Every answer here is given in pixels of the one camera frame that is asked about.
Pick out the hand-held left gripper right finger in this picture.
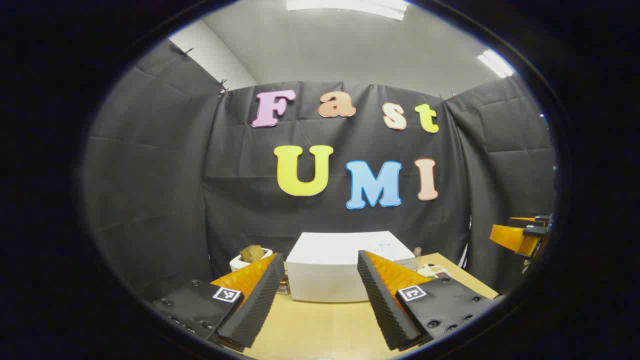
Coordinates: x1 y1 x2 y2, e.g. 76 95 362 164
357 250 501 352

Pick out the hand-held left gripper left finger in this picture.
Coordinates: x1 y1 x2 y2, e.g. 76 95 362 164
150 252 286 351

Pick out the white microwave oven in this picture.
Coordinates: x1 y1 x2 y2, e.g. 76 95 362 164
286 231 417 304

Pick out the white toaster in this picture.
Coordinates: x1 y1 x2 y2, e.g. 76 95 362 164
229 247 274 272

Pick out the brown bread slice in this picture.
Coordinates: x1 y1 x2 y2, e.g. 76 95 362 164
239 244 266 263

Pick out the white divided plate with beans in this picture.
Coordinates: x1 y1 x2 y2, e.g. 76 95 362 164
416 263 452 280

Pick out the black backdrop cloth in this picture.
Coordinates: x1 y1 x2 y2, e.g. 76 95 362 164
82 40 558 301

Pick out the ceiling light panel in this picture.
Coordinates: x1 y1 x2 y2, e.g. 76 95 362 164
477 49 515 79
286 0 409 21

